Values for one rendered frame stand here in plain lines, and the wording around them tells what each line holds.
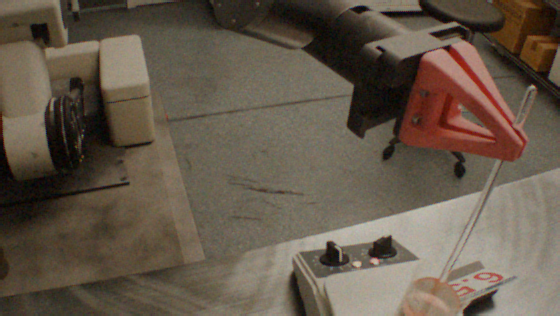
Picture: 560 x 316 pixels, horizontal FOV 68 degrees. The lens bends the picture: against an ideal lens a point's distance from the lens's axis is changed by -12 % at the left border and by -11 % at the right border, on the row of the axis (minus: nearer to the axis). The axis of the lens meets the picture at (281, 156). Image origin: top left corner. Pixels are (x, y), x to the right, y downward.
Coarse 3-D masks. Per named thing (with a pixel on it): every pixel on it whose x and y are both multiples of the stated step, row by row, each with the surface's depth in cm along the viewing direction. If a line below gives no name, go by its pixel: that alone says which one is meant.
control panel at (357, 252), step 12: (300, 252) 51; (312, 252) 51; (324, 252) 51; (348, 252) 51; (360, 252) 50; (408, 252) 49; (312, 264) 48; (348, 264) 47; (360, 264) 47; (372, 264) 47; (384, 264) 47; (324, 276) 45
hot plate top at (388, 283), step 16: (352, 272) 43; (368, 272) 43; (384, 272) 43; (400, 272) 43; (336, 288) 41; (352, 288) 41; (368, 288) 41; (384, 288) 42; (400, 288) 42; (336, 304) 40; (352, 304) 40; (368, 304) 40; (384, 304) 40
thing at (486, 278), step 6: (486, 270) 53; (474, 276) 52; (480, 276) 52; (486, 276) 51; (492, 276) 51; (498, 276) 50; (504, 276) 50; (510, 276) 49; (480, 282) 50; (486, 282) 49; (492, 282) 49; (498, 282) 49; (480, 288) 48
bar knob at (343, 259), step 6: (330, 246) 48; (336, 246) 48; (330, 252) 48; (336, 252) 47; (342, 252) 47; (324, 258) 48; (330, 258) 48; (336, 258) 47; (342, 258) 47; (348, 258) 48; (324, 264) 48; (330, 264) 47; (336, 264) 47; (342, 264) 47
